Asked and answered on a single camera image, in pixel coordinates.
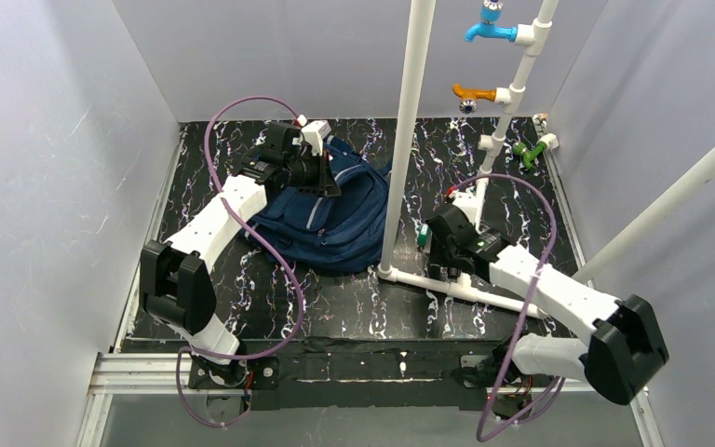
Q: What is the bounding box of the small green eraser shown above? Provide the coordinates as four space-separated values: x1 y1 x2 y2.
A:
416 223 431 249

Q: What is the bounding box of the navy blue student backpack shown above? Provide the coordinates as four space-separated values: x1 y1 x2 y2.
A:
249 135 392 274

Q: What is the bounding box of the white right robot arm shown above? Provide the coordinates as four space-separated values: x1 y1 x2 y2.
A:
426 204 670 405

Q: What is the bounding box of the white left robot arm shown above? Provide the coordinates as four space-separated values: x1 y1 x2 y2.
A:
140 118 341 367

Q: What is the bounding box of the green pipe valve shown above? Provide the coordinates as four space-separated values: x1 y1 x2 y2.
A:
512 142 548 169

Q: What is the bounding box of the orange pipe valve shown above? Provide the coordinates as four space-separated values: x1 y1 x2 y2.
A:
452 84 497 115

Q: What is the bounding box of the blue pipe valve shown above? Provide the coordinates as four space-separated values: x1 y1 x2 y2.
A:
465 0 518 43

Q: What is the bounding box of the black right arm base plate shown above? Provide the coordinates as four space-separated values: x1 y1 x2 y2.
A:
449 354 557 394

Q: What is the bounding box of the white PVC pipe frame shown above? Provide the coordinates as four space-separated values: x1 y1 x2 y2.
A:
378 1 715 312

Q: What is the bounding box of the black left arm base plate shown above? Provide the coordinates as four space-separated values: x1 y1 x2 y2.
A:
187 355 280 390

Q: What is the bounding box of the aluminium rail frame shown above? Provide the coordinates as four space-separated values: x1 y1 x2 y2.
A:
76 132 668 447

